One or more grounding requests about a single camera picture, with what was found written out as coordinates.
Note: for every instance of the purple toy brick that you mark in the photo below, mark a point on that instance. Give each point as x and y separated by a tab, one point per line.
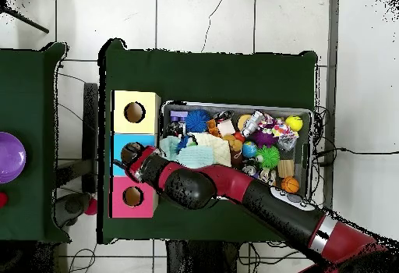
178	115

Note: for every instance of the green googly-eyed spiky toy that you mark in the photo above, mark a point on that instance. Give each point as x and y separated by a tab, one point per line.
268	157

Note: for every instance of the blue globe ball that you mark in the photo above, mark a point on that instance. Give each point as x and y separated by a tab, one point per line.
249	149

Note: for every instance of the yellow smiley ball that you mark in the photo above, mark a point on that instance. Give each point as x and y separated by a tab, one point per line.
294	123

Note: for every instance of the dark green table cloth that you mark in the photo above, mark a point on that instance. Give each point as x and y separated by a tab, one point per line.
218	76
31	160

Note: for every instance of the wooden box with three holes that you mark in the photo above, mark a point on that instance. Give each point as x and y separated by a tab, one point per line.
149	123

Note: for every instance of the blue spiky rubber ball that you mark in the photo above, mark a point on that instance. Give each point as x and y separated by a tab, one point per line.
197	120

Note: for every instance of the purple ball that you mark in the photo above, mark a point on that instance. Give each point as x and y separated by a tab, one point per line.
11	157

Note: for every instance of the cream waffle cloth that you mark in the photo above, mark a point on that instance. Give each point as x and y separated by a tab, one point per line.
218	148

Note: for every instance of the light blue waffle cloth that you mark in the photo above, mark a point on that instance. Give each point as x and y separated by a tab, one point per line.
193	157

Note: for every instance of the brown plush teddy bear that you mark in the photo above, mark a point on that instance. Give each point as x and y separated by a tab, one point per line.
234	143

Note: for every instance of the black tripod leg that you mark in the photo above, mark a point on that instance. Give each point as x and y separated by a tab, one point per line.
28	21

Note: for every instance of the black upright panel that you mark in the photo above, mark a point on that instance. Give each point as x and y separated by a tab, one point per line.
90	114

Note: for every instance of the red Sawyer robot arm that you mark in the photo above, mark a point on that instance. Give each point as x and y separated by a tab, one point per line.
230	182

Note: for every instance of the grey object with red knob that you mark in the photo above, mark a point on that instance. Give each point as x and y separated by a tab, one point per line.
73	207

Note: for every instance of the orange toy basketball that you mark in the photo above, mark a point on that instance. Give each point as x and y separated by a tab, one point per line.
290	184

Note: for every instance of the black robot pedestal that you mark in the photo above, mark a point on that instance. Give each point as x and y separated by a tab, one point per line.
193	260

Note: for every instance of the small red ball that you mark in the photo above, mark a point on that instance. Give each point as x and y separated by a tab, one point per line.
2	199

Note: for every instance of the silver toy robot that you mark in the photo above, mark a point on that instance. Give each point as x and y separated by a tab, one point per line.
252	122

